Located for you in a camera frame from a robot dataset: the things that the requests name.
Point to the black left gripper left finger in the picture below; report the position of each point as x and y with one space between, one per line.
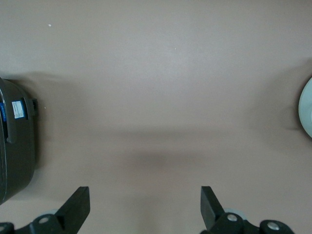
73 214

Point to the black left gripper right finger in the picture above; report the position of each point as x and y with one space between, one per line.
212 214

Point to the pale steel cooking pot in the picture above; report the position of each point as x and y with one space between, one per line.
306 109

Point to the dark grey rice cooker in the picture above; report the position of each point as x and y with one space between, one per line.
22 158

